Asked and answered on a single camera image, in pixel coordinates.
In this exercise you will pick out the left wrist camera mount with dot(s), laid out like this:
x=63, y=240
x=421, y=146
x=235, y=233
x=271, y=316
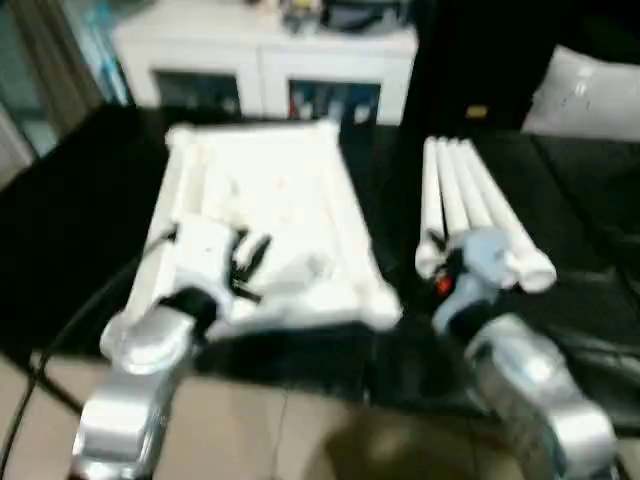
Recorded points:
x=200, y=250

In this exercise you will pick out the white plastic table leg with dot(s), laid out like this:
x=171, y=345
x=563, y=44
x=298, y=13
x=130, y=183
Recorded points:
x=452, y=190
x=472, y=190
x=491, y=190
x=431, y=200

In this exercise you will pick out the white cabinet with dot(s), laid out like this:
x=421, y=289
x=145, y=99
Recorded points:
x=260, y=65

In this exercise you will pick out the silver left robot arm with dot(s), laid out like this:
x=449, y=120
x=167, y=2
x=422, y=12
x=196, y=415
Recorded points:
x=130, y=410

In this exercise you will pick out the black cabinet gold label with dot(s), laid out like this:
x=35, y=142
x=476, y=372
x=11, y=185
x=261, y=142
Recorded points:
x=450, y=60

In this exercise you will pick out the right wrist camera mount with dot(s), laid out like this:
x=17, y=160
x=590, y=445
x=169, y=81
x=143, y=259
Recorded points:
x=487, y=255

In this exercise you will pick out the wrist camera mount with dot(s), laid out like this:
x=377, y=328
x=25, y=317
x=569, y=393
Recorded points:
x=200, y=250
x=487, y=255

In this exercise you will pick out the black bundle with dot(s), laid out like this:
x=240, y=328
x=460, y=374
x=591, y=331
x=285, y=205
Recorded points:
x=300, y=12

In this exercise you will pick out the white plastic table top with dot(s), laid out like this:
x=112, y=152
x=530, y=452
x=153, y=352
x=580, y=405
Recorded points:
x=280, y=200

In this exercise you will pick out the dark helmet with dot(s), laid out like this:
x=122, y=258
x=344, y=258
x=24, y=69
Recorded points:
x=360, y=12

